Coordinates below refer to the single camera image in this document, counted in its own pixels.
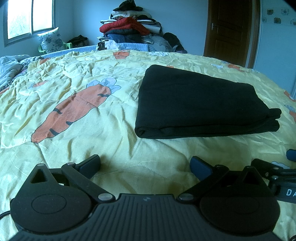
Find green plastic chair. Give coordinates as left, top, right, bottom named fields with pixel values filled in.
left=38, top=42, right=71, bottom=55

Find black pants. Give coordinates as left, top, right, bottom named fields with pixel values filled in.
left=134, top=64, right=282, bottom=140

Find brown wooden door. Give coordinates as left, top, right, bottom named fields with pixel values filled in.
left=203, top=0, right=261, bottom=69

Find black bag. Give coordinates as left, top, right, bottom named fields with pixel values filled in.
left=67, top=34, right=90, bottom=48

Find pile of clothes and quilts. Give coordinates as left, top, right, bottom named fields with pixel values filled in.
left=97, top=0, right=174, bottom=53

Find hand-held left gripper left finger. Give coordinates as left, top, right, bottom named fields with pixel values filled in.
left=14, top=154, right=116, bottom=206

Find white sliding wardrobe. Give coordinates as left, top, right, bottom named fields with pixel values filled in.
left=254, top=0, right=296, bottom=100

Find floral pillow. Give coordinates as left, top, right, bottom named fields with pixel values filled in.
left=37, top=27, right=64, bottom=54

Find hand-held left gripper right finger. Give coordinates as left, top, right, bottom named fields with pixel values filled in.
left=176, top=156, right=276, bottom=205

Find yellow carrot print blanket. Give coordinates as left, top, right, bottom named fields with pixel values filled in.
left=0, top=50, right=296, bottom=233

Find white crumpled quilt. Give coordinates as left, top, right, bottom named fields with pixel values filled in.
left=0, top=54, right=31, bottom=91

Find black cloth bundle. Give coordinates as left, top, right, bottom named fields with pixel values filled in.
left=162, top=32, right=187, bottom=53

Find window with grey frame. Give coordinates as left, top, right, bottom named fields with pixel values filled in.
left=3, top=0, right=56, bottom=47

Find blue quilted bedspread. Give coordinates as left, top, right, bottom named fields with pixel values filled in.
left=43, top=43, right=152, bottom=59

